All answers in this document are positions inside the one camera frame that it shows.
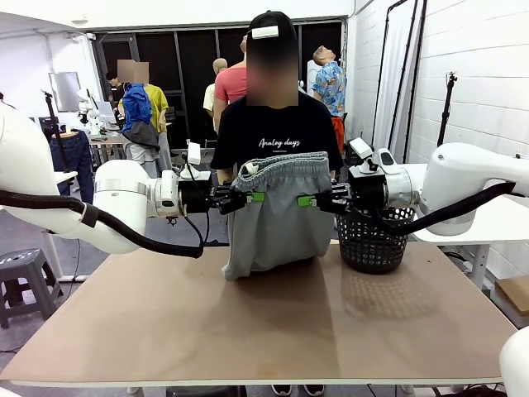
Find white curtain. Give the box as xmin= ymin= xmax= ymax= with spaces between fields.
xmin=376 ymin=6 xmax=419 ymax=144

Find white side table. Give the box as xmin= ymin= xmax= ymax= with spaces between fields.
xmin=404 ymin=163 xmax=529 ymax=290

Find figure in blue jacket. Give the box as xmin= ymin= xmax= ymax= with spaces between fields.
xmin=117 ymin=60 xmax=162 ymax=166

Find grey plastic stool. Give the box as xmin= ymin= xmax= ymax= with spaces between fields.
xmin=0 ymin=248 xmax=65 ymax=330

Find mannequin in red top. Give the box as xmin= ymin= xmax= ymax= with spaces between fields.
xmin=213 ymin=35 xmax=249 ymax=108

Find right arm black cable sleeve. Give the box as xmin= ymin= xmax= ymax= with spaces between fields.
xmin=374 ymin=179 xmax=517 ymax=237

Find figure in blue jeans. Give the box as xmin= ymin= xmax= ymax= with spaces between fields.
xmin=49 ymin=131 xmax=95 ymax=203

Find white background desk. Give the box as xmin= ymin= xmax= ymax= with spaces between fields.
xmin=41 ymin=171 xmax=90 ymax=284

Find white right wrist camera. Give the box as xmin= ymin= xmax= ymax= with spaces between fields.
xmin=349 ymin=137 xmax=374 ymax=159

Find mannequin blue floral shirt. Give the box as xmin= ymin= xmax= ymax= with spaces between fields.
xmin=312 ymin=45 xmax=348 ymax=152

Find small white background robot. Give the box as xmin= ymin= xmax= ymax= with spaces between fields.
xmin=77 ymin=88 xmax=101 ymax=136

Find black tripod by white wall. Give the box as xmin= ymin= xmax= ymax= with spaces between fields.
xmin=436 ymin=72 xmax=460 ymax=146

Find left arm black cable sleeve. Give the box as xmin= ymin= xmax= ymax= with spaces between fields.
xmin=0 ymin=189 xmax=206 ymax=260

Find black baseball cap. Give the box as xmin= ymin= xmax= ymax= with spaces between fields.
xmin=247 ymin=11 xmax=298 ymax=46

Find grey framed whiteboard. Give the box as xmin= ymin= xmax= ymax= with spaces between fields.
xmin=48 ymin=72 xmax=82 ymax=112

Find brown cardboard box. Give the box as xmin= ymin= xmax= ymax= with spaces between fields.
xmin=494 ymin=275 xmax=529 ymax=330

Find arm black cable sleeve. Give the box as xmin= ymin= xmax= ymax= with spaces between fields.
xmin=374 ymin=179 xmax=517 ymax=237
xmin=0 ymin=189 xmax=206 ymax=260

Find black perforated plastic basket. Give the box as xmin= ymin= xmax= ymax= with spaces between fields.
xmin=335 ymin=204 xmax=417 ymax=274

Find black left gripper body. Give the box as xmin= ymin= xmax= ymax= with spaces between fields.
xmin=178 ymin=180 xmax=232 ymax=215

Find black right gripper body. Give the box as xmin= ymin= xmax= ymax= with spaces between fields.
xmin=330 ymin=175 xmax=388 ymax=215

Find grey shorts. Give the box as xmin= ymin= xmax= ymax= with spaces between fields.
xmin=222 ymin=151 xmax=335 ymax=283

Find person in black t-shirt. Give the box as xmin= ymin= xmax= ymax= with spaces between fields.
xmin=210 ymin=11 xmax=345 ymax=195

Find black wall pipe frame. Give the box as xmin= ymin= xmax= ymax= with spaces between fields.
xmin=374 ymin=0 xmax=429 ymax=144

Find black tripod near jeans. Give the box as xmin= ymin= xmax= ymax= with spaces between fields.
xmin=40 ymin=89 xmax=72 ymax=175

